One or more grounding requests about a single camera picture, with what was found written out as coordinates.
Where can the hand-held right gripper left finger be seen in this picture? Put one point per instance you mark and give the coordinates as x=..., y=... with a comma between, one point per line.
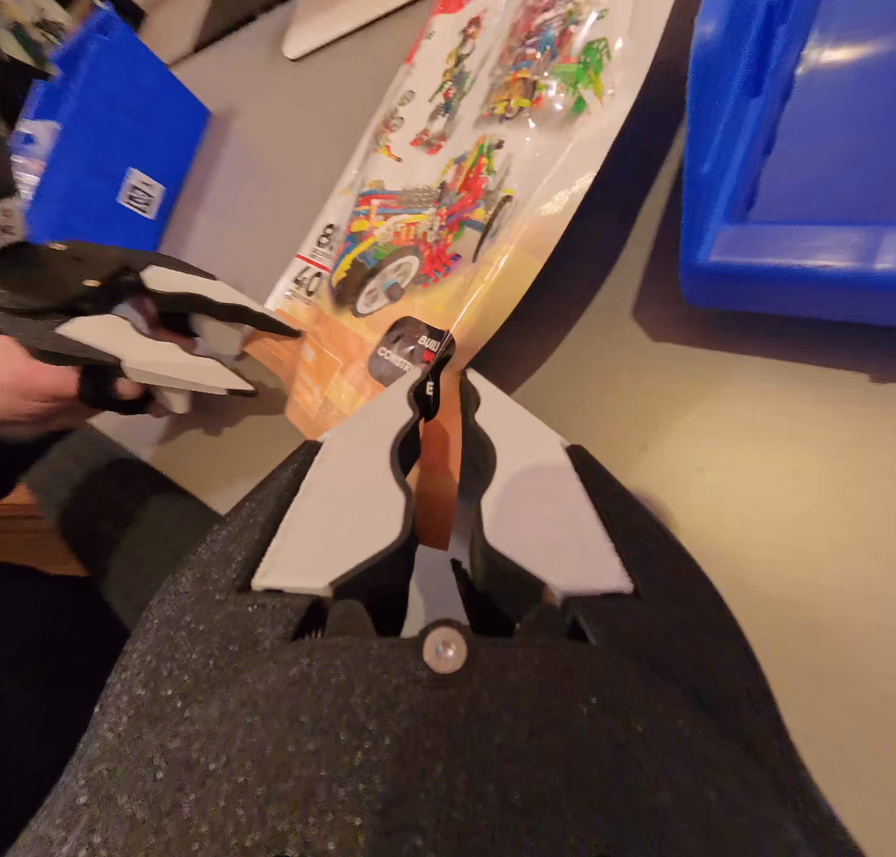
x=336, y=507

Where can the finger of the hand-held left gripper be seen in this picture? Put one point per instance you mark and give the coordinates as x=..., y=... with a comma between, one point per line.
x=203, y=294
x=161, y=364

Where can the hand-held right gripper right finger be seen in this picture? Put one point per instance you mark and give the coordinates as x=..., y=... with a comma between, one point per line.
x=546, y=514

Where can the blue plastic bin with sticker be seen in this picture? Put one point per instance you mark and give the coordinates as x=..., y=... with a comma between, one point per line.
x=105, y=136

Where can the colourful printed toy package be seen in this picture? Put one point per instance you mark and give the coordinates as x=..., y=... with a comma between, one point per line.
x=490, y=171

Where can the person's left hand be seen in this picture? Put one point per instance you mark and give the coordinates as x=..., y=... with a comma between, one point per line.
x=35, y=395

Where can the white book stand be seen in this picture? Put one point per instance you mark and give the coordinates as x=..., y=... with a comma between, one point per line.
x=350, y=10

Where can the person's dark trouser leg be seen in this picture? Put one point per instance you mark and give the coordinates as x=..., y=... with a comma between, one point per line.
x=42, y=696

